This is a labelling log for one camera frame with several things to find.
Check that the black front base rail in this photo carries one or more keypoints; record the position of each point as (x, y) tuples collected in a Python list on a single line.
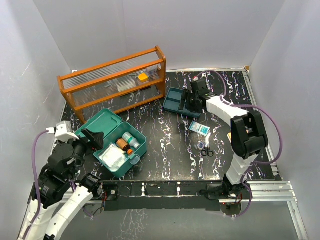
[(208, 195)]

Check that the blue white bandage packet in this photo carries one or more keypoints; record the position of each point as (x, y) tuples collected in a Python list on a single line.
[(199, 128)]

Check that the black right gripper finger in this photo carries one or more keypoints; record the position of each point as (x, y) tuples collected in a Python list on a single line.
[(196, 108), (184, 101)]

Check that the small tape roll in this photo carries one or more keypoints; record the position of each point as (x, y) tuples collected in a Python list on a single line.
[(200, 145)]

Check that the orange block on shelf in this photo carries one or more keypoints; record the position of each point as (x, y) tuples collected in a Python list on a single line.
[(143, 77)]

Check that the black small scissors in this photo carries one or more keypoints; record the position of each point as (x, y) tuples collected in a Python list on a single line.
[(206, 151)]

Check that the white green-labelled bottle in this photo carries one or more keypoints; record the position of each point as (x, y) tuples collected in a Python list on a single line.
[(131, 140)]

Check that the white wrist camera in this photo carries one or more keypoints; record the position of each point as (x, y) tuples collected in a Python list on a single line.
[(196, 78), (63, 132)]

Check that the orange wooden shelf rack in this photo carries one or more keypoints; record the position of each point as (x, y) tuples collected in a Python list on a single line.
[(114, 79)]

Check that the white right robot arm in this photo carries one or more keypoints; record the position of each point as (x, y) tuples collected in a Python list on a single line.
[(248, 133)]

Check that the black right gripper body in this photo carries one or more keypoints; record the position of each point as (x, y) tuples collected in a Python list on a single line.
[(191, 96)]

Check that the dark teal divider tray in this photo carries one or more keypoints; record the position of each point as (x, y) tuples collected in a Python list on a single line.
[(172, 102)]

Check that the teal medicine kit box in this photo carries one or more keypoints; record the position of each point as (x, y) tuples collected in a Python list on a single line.
[(113, 128)]

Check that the brown medicine bottle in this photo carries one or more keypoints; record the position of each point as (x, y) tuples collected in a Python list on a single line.
[(123, 145)]

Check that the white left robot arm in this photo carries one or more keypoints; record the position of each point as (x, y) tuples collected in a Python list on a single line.
[(56, 197)]

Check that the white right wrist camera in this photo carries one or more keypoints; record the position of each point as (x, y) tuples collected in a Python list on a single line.
[(196, 78)]

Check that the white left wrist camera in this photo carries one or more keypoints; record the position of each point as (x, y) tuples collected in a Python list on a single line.
[(63, 132)]

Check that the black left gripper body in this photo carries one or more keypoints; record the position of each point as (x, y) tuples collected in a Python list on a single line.
[(81, 150)]

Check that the clear bag of gauze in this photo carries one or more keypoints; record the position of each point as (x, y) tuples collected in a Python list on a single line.
[(112, 157)]

